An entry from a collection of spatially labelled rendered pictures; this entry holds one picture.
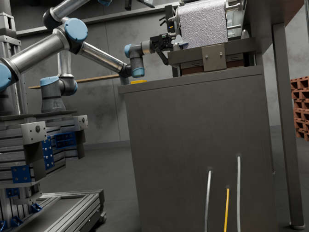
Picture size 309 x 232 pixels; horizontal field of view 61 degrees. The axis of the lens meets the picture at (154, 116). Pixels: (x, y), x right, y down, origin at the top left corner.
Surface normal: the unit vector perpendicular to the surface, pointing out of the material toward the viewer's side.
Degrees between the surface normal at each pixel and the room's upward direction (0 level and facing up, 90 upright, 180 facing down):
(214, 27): 90
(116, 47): 90
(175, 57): 90
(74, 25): 87
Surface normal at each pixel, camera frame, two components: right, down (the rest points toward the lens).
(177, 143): -0.28, 0.07
